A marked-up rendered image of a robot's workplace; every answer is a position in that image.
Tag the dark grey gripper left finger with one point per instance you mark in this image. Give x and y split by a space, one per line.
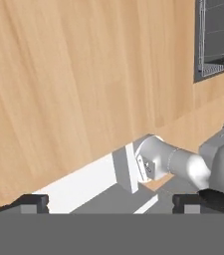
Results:
34 202

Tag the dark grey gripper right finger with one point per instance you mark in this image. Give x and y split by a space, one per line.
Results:
183 201

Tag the white and grey flat block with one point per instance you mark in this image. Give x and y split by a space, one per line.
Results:
83 189

